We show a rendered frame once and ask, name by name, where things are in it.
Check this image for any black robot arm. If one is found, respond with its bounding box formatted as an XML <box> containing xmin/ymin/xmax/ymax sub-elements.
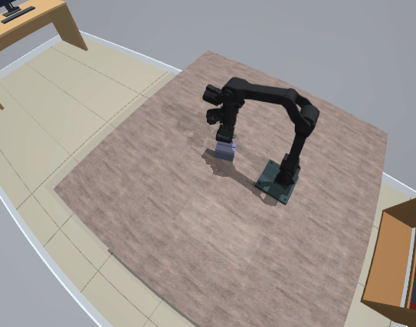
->
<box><xmin>202</xmin><ymin>77</ymin><xmax>319</xmax><ymax>189</ymax></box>

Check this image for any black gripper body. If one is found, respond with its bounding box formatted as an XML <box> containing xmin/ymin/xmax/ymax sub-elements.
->
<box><xmin>216</xmin><ymin>108</ymin><xmax>239</xmax><ymax>143</ymax></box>

